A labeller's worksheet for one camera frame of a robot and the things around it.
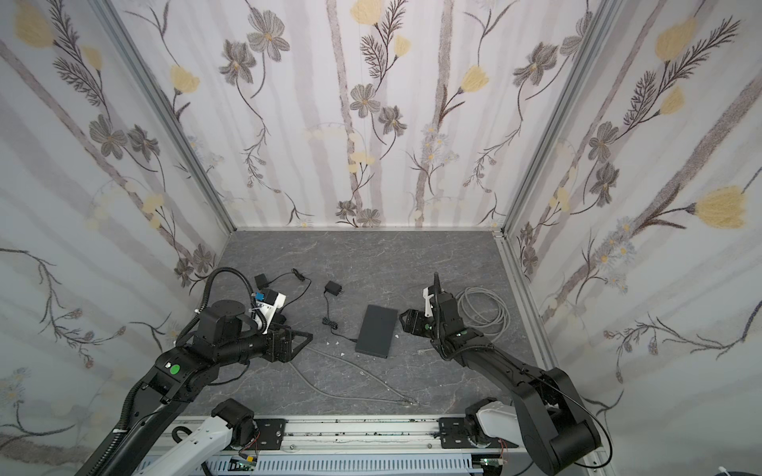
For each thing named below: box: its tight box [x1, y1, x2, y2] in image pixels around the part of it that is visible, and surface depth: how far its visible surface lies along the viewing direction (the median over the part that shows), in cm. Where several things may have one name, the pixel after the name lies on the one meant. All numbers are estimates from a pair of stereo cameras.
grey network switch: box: [355, 304, 398, 359], surface depth 93 cm
